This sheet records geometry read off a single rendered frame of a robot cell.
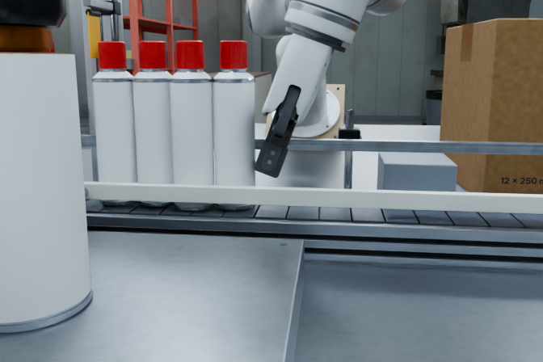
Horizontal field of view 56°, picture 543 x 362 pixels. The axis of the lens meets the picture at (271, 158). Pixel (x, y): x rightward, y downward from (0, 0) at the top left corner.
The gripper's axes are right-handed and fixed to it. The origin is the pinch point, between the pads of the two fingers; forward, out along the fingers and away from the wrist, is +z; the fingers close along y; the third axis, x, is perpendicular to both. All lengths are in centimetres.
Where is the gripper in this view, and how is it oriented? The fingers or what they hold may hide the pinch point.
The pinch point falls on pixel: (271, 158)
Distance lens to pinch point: 63.8
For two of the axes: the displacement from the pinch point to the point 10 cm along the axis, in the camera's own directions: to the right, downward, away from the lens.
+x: 9.3, 3.5, -0.4
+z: -3.4, 9.2, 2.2
